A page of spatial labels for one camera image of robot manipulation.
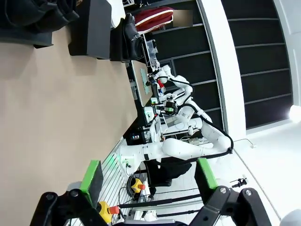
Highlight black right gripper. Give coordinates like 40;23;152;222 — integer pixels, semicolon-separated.
155;100;177;116

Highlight black leather ankle boot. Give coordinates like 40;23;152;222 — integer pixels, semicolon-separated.
35;0;80;28
120;12;145;60
0;0;48;27

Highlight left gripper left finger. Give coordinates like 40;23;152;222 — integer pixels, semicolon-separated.
32;159;108;226

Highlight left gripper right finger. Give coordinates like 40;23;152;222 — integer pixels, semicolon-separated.
191;158;283;226

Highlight black corrugated arm cable hose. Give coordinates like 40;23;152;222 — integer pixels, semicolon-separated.
185;103;234;156

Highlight red and white bag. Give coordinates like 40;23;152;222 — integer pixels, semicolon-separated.
135;6;175;32

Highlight clear plastic box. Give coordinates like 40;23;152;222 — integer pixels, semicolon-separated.
142;38;158;69

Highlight black control box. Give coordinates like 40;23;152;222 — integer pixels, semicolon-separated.
127;131;144;145

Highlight background table with green mat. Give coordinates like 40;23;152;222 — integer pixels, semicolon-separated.
131;59;151;107

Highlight yellow emergency stop button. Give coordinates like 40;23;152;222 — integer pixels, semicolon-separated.
130;178;146;194
97;201;119;223

